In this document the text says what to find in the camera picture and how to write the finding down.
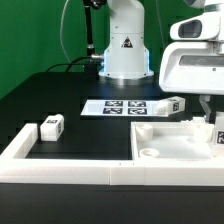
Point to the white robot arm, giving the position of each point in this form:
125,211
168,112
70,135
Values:
126,59

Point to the white sheet with tags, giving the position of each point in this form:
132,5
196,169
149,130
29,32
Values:
124,108

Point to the white square table top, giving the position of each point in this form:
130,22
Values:
171,140

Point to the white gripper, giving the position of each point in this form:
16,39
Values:
194,62

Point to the white U-shaped obstacle fence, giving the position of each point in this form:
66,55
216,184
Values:
15,167

